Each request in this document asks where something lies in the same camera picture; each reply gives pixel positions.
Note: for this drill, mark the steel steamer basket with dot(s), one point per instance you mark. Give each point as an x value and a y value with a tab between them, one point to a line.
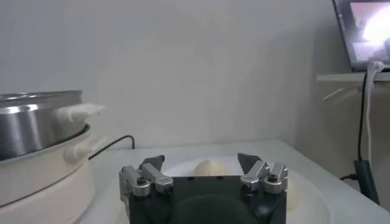
27	128

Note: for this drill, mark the white steamed baozi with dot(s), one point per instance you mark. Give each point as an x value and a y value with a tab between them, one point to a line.
210	168

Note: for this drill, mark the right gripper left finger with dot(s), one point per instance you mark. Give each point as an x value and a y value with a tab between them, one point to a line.
152	175

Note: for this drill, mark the white round plate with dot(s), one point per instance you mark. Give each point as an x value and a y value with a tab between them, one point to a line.
307	204

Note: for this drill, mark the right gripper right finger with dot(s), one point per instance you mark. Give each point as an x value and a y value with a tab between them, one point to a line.
257	175

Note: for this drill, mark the white electric steamer pot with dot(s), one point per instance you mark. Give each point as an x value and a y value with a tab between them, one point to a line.
39	182

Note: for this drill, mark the open laptop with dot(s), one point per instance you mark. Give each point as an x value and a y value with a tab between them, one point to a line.
362	33

